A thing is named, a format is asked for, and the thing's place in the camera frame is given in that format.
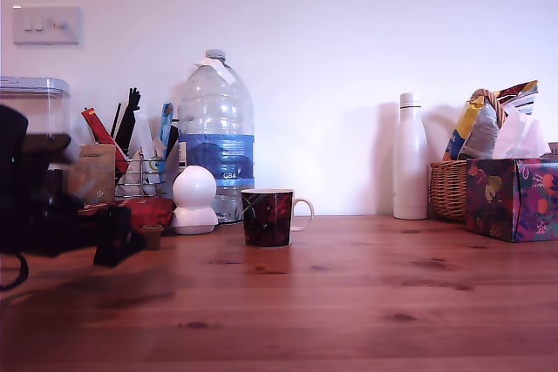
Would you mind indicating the grey snack bag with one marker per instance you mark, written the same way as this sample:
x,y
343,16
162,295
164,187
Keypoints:
x,y
481,134

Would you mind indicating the wicker basket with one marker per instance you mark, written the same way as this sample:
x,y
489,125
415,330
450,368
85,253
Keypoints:
x,y
448,191

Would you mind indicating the brown paper pouch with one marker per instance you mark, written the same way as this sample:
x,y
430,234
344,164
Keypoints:
x,y
98,171

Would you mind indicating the floral tissue box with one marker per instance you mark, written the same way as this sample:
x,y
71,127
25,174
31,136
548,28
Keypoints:
x,y
509,200

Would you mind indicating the red packet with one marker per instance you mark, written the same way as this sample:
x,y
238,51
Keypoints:
x,y
101,130

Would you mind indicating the white paper packet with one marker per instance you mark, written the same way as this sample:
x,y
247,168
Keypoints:
x,y
145,132

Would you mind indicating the striped snack bag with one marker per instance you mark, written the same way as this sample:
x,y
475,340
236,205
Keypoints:
x,y
520,95

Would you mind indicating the brown coffee capsule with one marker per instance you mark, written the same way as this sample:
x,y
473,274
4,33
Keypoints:
x,y
153,238

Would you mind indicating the clear storage container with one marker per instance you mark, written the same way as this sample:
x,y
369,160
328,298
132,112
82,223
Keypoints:
x,y
48,106

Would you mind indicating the white light switch plate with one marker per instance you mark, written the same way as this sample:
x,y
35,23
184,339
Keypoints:
x,y
47,25

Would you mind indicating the large clear water bottle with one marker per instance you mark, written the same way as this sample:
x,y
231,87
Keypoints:
x,y
216,128

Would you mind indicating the brown box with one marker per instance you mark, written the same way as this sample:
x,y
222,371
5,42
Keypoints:
x,y
553,150

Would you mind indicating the white tissue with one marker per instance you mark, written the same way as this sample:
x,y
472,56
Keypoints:
x,y
520,137

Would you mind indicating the dark red patterned mug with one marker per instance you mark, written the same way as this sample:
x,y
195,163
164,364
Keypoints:
x,y
266,219

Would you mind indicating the white metal bottle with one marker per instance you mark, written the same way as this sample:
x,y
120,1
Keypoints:
x,y
410,163

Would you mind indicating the red coffee bag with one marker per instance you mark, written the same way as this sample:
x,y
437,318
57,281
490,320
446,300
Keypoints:
x,y
150,211

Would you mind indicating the blue packet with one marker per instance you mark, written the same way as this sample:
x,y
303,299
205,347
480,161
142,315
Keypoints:
x,y
166,123

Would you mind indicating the thin black stick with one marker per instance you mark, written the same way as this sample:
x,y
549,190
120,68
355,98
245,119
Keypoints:
x,y
116,121

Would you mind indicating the yellow and blue snack bag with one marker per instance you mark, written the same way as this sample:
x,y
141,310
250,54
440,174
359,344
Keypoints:
x,y
459,132

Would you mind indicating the small white round camera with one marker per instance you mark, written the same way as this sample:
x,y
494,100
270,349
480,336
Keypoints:
x,y
193,198

